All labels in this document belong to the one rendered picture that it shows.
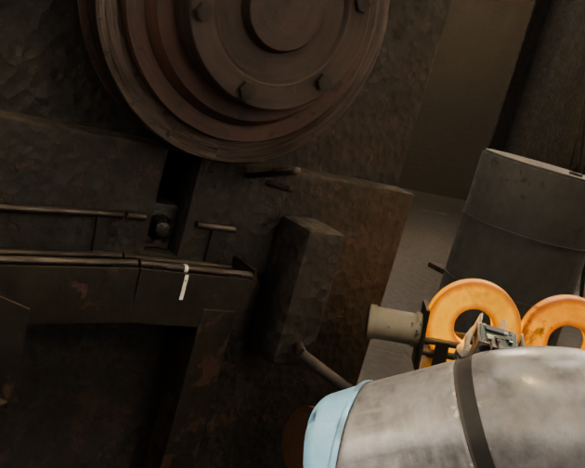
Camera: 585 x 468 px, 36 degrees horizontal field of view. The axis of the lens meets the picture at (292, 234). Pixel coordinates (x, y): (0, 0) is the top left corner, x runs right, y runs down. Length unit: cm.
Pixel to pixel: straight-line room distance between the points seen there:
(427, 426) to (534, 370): 9
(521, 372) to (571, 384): 4
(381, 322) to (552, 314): 28
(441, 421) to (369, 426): 5
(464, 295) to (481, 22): 840
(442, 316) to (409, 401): 84
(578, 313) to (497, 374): 89
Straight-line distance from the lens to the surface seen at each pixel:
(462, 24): 967
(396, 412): 68
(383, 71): 164
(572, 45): 552
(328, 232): 146
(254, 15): 120
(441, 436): 66
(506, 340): 133
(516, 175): 390
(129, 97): 125
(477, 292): 151
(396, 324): 150
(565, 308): 154
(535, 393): 66
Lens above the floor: 106
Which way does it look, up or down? 11 degrees down
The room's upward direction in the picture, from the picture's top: 16 degrees clockwise
